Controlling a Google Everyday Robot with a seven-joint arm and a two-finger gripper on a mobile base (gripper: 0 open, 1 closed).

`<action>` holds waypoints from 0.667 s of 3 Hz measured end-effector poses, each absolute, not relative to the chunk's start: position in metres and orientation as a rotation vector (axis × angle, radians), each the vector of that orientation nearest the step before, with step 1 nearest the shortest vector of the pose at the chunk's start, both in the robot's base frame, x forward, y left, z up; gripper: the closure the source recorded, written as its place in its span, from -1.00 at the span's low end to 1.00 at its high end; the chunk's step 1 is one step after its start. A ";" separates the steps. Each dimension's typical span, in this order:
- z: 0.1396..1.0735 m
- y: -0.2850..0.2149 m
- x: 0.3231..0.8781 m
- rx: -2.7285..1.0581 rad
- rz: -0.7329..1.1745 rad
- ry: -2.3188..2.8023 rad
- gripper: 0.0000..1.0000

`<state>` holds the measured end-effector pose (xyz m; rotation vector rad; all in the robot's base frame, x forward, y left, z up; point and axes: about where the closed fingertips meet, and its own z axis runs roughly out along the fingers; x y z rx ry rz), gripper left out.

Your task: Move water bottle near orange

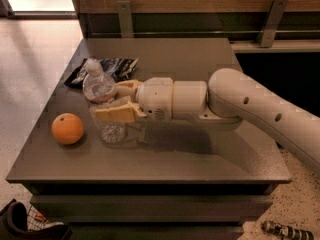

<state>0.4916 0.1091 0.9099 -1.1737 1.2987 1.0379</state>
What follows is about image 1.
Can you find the grey drawer cabinet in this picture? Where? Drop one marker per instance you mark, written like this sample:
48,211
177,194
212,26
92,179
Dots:
167,181

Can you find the blue white chip bag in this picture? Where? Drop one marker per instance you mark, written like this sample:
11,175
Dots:
120,69

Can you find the right metal wall bracket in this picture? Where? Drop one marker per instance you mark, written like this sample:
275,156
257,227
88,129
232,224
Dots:
267,34

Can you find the clear plastic water bottle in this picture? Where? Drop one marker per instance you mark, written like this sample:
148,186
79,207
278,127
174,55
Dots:
99,89

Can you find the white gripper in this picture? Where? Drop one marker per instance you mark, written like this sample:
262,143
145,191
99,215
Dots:
155,95

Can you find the left metal wall bracket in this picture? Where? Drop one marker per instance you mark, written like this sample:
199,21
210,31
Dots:
125,19

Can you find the orange fruit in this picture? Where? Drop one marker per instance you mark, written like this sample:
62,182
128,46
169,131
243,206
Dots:
67,129

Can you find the horizontal metal rail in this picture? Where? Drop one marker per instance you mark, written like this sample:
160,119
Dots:
299,34

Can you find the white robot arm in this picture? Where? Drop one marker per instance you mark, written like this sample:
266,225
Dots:
228,96

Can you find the black white cylindrical object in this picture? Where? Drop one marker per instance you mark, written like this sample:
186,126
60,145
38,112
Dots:
287,232

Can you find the black basket with items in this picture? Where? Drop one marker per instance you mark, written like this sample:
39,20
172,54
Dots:
14,225

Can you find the metal wall bracket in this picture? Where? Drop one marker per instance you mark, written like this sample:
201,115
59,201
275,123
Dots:
125,19
267,34

